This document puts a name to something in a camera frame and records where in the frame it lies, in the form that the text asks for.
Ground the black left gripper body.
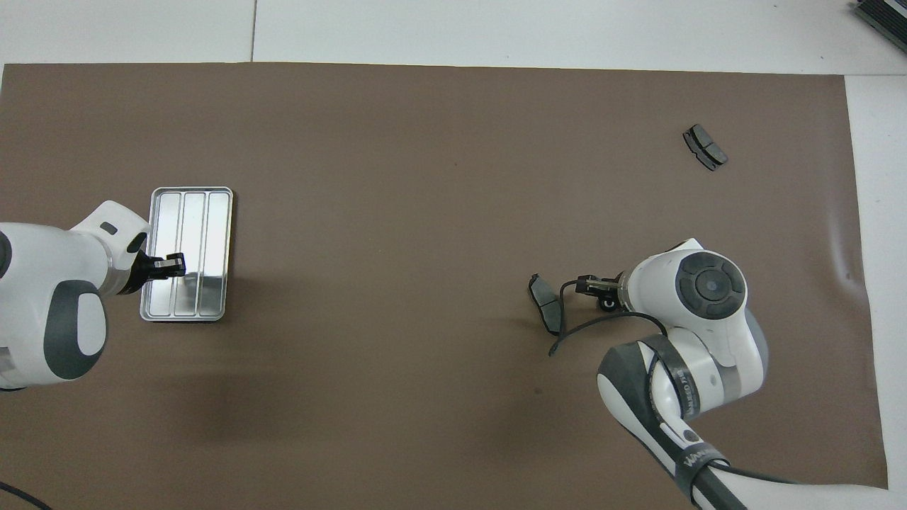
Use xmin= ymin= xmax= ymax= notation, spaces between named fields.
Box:
xmin=125 ymin=248 xmax=162 ymax=297

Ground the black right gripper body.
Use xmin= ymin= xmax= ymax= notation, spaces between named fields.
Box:
xmin=595 ymin=272 xmax=633 ymax=313

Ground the silver metal tray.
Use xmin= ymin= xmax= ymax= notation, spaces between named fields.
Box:
xmin=140 ymin=186 xmax=234 ymax=323

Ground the long grey brake pad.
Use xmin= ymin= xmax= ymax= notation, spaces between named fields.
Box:
xmin=528 ymin=273 xmax=568 ymax=339

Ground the short grey brake pad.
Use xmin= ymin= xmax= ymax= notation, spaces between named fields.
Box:
xmin=682 ymin=124 xmax=728 ymax=172

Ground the brown table mat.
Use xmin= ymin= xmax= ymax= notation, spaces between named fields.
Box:
xmin=0 ymin=62 xmax=892 ymax=510

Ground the dark grey ribbed device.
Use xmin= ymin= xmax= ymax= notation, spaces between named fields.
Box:
xmin=852 ymin=0 xmax=907 ymax=45

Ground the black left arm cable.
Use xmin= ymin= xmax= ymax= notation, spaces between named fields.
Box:
xmin=0 ymin=481 xmax=55 ymax=510

